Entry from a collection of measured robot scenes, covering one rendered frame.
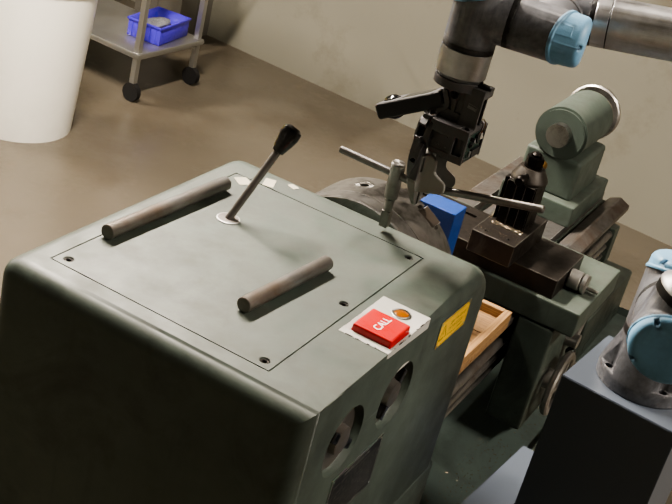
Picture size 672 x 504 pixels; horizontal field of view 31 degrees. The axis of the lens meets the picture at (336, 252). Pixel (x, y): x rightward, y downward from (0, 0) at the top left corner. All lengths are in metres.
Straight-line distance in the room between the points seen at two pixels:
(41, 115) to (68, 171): 0.28
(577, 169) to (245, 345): 1.72
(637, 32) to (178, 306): 0.76
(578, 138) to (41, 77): 2.44
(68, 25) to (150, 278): 3.25
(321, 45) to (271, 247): 4.47
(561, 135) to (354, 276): 1.41
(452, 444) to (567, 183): 0.78
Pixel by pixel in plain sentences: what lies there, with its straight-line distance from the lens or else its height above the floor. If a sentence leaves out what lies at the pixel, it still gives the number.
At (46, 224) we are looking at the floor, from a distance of 4.42.
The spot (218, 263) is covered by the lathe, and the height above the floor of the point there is 1.26.
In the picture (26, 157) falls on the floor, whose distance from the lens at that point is 4.90.
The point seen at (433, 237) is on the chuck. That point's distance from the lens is 2.09.
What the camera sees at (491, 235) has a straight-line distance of 2.59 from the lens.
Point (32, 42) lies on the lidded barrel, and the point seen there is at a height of 0.43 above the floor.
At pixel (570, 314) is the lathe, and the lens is 2.61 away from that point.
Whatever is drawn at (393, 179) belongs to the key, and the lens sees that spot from 1.86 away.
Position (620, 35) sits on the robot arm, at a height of 1.64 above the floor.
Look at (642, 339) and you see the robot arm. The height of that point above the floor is 1.27.
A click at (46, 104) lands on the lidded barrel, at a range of 4.96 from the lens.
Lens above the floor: 2.07
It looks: 27 degrees down
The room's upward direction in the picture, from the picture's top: 14 degrees clockwise
